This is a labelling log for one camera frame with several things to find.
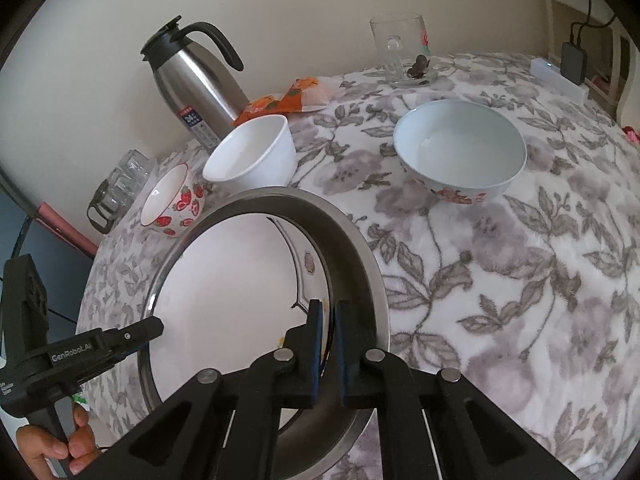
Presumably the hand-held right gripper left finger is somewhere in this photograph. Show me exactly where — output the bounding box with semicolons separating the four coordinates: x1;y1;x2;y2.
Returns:
82;299;325;480

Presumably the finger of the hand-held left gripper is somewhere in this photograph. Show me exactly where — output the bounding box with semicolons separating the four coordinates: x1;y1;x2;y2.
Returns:
102;316;165;361

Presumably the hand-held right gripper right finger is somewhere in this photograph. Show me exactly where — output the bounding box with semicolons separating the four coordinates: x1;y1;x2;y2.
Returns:
335;300;583;480

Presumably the white black-rimmed plate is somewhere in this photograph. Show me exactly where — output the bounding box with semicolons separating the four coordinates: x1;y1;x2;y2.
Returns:
147;214;335;401

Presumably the stainless steel plate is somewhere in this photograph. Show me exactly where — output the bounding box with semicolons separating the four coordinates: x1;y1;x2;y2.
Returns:
139;187;391;480

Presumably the strawberry print bowl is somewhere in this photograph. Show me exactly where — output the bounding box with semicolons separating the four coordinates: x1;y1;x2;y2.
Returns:
139;162;207;238

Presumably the plain white bowl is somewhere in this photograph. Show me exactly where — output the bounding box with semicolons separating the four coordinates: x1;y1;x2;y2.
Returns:
201;114;297;197

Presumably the pale blue flowered bowl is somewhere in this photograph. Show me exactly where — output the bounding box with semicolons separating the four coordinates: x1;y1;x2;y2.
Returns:
393;99;528;206

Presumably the person's left hand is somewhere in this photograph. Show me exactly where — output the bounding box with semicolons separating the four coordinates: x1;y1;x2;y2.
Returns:
15;402;103;480

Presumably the pink curved bar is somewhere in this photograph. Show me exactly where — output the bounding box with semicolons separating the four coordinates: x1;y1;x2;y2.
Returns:
31;201;100;257

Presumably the stainless steel thermos jug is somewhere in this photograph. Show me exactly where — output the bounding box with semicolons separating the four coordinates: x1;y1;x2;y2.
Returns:
140;16;251;147

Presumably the small dark object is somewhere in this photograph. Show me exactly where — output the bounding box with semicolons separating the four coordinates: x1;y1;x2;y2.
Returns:
407;54;432;81

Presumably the clear glass mug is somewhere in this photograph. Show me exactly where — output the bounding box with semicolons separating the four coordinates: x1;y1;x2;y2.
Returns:
369;12;438;87

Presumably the white power strip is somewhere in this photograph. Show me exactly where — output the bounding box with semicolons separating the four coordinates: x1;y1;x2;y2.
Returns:
530;57;591;106

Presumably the black charger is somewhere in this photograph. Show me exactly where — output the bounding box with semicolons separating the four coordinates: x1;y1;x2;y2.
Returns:
560;41;590;86

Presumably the white cutout shelf rack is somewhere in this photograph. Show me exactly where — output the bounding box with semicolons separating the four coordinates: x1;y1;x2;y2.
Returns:
535;0;640;126

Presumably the glass pitcher with black handle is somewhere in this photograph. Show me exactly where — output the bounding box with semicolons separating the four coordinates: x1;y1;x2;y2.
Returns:
86;149;158;235

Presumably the black cable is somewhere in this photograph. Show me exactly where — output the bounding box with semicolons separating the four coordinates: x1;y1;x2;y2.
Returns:
570;0;621;46

